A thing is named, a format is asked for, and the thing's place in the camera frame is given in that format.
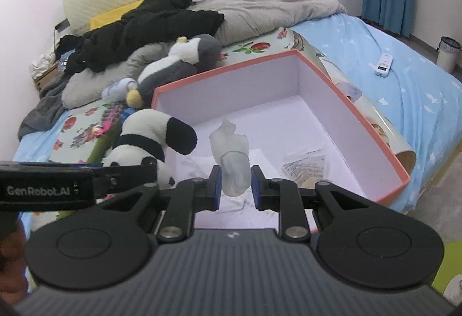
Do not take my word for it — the clear printed plastic packet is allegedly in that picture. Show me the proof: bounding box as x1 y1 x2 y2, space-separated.
281 147 327 189

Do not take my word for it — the panda plush toy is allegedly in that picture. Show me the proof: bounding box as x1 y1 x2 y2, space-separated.
103 109 197 188

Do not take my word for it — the translucent white silicone piece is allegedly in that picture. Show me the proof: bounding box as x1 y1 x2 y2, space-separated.
209 118 252 197

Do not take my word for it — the long green plush stem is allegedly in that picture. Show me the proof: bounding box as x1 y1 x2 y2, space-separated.
78 121 122 164

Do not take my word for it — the orange storage box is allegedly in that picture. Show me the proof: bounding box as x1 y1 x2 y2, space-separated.
150 48 413 234

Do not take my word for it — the dark grey towel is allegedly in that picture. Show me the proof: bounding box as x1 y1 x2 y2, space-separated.
17 79 68 140

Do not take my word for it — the grey white penguin plush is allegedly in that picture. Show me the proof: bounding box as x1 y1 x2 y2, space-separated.
126 34 221 110

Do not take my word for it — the white remote control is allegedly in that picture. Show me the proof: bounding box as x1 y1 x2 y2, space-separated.
374 53 393 78

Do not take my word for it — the light blue bed sheet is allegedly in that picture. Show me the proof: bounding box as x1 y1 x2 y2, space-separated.
12 10 462 230

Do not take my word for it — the black clothing pile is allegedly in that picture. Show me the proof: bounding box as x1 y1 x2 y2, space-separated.
55 0 225 76

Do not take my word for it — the grey quilt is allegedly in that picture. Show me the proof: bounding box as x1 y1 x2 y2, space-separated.
61 0 348 111

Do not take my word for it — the white waste bin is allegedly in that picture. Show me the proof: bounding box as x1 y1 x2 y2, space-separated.
436 36 461 74

